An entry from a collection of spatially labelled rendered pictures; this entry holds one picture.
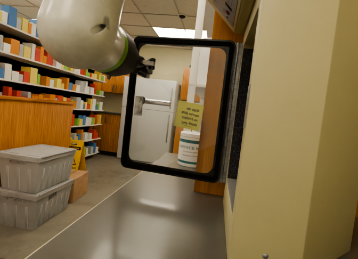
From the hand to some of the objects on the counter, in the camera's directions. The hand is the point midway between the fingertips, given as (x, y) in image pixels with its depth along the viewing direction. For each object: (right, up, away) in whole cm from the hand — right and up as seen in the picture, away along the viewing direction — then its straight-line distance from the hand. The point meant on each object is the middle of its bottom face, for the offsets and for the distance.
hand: (144, 71), depth 72 cm
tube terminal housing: (+32, -39, -17) cm, 53 cm away
